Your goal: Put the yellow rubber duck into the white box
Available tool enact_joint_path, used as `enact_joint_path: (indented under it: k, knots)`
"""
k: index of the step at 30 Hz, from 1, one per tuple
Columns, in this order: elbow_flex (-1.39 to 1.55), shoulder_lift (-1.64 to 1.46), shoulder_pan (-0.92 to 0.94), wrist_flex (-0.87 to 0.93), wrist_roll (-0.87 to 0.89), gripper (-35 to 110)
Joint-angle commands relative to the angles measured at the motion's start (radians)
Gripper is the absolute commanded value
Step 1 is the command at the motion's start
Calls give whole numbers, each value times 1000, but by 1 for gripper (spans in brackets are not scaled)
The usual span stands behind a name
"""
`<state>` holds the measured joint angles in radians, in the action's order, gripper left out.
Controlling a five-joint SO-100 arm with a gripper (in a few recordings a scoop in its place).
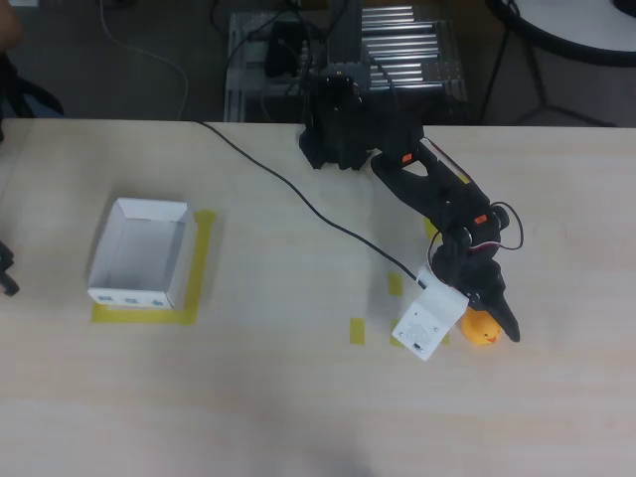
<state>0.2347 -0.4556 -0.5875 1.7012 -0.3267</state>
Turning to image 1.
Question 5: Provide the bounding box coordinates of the orange toy object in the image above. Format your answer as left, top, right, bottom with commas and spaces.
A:
460, 306, 503, 348

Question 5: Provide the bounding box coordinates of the person's forearm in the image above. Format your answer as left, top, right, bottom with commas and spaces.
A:
0, 4, 24, 51

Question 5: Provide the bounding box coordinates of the white cardboard box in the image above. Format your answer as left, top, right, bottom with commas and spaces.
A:
86, 197, 196, 312

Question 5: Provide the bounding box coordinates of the round white table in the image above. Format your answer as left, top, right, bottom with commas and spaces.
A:
484, 0, 636, 69

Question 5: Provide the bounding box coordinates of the black office chair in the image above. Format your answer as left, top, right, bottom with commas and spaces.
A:
0, 52, 65, 119

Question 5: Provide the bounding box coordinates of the red white servo wire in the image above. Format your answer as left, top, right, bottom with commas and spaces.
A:
424, 138, 526, 269

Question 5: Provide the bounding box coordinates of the black camera cable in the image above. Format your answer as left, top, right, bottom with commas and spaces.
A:
201, 120, 429, 289

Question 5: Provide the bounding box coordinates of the black table leg frame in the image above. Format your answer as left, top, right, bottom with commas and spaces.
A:
479, 19, 620, 128

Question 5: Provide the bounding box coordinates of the aluminium roller conveyor frame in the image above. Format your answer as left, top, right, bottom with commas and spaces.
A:
223, 4, 471, 124

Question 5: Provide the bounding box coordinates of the white floor cable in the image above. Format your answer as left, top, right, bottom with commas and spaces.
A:
98, 0, 191, 120

